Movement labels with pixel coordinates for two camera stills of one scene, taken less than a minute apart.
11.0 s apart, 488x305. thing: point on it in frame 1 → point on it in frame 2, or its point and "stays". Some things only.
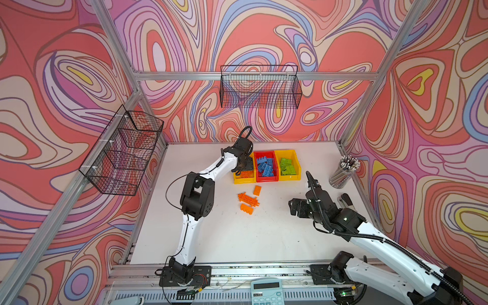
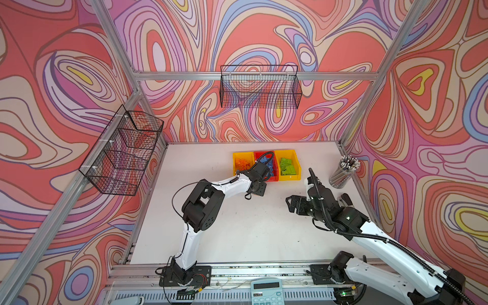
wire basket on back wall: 259,86 stays
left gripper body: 247,164 → 261,189
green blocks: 286,167 stays
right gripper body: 305,211 stays
